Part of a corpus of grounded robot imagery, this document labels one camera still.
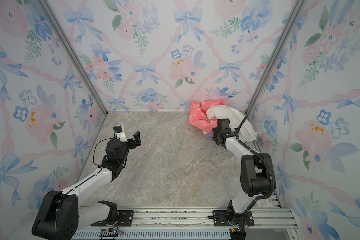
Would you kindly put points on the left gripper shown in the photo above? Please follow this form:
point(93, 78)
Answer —
point(137, 142)

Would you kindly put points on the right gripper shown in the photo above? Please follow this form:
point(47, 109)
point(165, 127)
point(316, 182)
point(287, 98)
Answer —
point(214, 130)

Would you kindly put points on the white cloth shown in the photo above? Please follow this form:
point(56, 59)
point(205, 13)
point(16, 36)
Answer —
point(247, 132)

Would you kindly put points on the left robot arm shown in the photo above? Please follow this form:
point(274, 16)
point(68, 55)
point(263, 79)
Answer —
point(62, 214)

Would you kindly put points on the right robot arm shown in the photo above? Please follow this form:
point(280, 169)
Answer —
point(257, 179)

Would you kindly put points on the pink patterned cloth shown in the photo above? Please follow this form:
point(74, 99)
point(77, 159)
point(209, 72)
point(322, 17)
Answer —
point(198, 115)

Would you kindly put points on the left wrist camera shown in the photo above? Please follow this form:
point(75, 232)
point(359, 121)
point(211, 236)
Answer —
point(119, 133)

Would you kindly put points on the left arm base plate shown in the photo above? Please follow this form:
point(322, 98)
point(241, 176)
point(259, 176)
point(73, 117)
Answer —
point(121, 218)

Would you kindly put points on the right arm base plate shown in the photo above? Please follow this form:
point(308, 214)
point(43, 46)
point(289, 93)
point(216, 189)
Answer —
point(223, 218)

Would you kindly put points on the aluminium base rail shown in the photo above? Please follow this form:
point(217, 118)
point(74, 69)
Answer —
point(176, 223)

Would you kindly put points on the right aluminium corner post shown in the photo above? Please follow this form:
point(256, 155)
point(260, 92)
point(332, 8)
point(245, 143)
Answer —
point(279, 47)

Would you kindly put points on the aluminium corner post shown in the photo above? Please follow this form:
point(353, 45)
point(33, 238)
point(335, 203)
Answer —
point(52, 19)
point(279, 47)

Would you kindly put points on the left aluminium corner post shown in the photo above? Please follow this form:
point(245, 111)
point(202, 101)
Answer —
point(52, 19)

